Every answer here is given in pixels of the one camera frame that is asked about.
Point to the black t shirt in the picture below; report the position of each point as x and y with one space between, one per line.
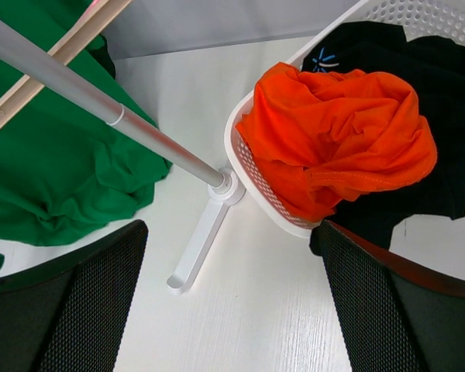
435 67

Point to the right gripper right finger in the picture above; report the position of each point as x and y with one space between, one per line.
394 314

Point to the white perforated basket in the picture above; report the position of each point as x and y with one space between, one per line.
417 18

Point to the green t shirt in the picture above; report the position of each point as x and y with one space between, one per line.
63 172

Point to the metal clothes rack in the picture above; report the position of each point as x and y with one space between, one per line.
224 188

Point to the orange t shirt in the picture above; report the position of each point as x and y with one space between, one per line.
319 139

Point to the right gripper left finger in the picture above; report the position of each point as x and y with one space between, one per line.
69 313

